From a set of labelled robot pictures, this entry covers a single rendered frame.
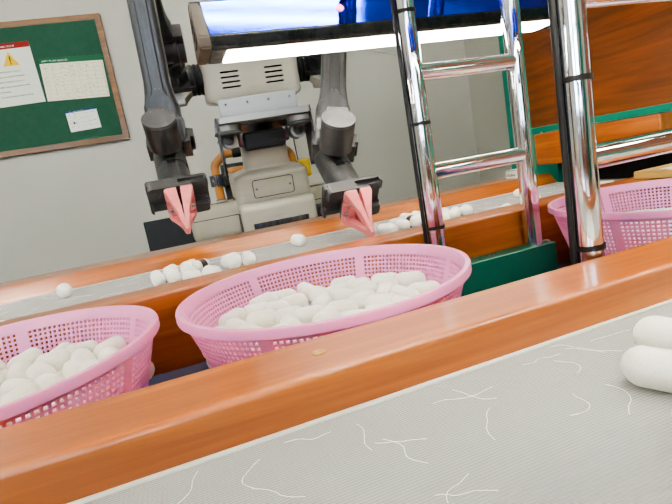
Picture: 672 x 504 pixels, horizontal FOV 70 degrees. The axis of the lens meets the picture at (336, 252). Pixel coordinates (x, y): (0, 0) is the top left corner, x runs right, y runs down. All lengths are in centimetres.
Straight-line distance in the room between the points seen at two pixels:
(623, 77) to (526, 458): 98
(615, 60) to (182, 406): 104
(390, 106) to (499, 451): 290
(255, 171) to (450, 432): 127
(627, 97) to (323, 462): 100
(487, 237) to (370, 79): 243
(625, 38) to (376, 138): 205
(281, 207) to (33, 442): 118
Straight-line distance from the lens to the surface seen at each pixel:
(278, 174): 143
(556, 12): 42
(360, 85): 302
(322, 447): 24
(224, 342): 36
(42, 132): 294
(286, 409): 26
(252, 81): 146
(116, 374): 37
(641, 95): 111
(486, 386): 28
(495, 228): 70
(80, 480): 26
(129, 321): 51
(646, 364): 27
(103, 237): 290
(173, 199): 83
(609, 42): 116
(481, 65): 66
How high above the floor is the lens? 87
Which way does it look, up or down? 10 degrees down
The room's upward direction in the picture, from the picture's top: 10 degrees counter-clockwise
